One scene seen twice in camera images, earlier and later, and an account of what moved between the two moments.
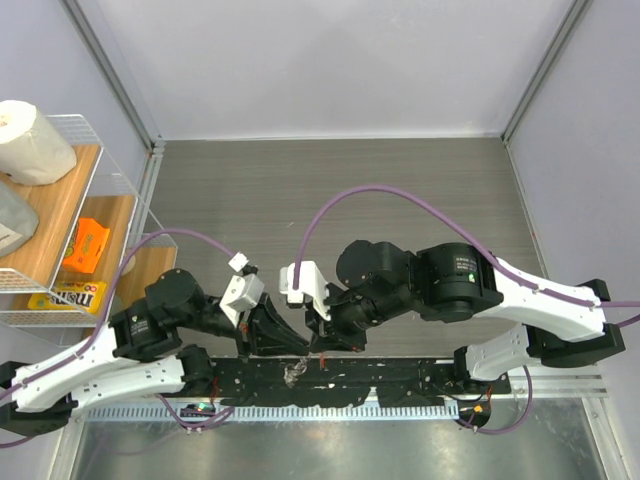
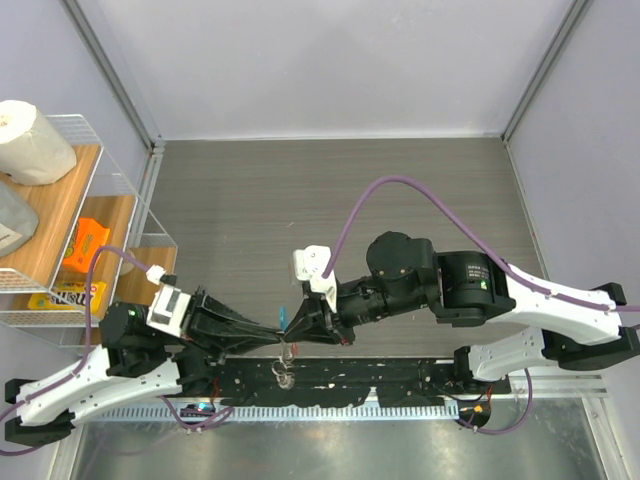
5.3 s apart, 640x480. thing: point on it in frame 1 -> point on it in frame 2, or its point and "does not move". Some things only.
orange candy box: x=90 y=242 does not move
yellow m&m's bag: x=83 y=296 does not move
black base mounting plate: x=344 y=382 does not move
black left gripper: x=269 y=334 -> x=218 y=329
